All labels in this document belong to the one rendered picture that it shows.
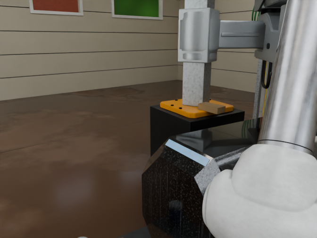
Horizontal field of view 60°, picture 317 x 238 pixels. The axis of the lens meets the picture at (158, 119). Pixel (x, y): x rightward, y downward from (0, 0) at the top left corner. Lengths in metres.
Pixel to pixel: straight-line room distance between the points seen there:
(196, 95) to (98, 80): 5.63
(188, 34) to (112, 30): 5.79
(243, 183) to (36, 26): 6.87
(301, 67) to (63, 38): 6.95
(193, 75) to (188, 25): 0.40
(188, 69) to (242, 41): 0.50
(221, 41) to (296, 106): 1.84
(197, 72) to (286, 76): 1.75
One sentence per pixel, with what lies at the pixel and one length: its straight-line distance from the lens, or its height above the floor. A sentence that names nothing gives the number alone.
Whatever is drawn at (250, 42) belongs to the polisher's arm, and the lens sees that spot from 2.48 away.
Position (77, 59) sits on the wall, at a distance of 7.49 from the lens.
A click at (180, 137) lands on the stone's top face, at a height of 0.83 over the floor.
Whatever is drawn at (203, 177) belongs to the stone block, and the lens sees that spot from 1.26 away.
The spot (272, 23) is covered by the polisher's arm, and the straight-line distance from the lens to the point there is 2.36.
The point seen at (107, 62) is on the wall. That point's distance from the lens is 7.85.
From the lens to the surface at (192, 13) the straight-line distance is 2.26.
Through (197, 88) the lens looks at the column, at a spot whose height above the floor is 0.94.
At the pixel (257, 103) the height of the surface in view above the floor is 0.42.
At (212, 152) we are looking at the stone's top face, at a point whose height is 0.83.
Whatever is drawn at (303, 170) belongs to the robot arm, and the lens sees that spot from 0.53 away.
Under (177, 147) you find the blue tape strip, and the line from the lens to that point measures 1.41.
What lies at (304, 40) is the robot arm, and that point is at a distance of 0.63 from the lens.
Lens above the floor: 1.34
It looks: 16 degrees down
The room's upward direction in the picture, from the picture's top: straight up
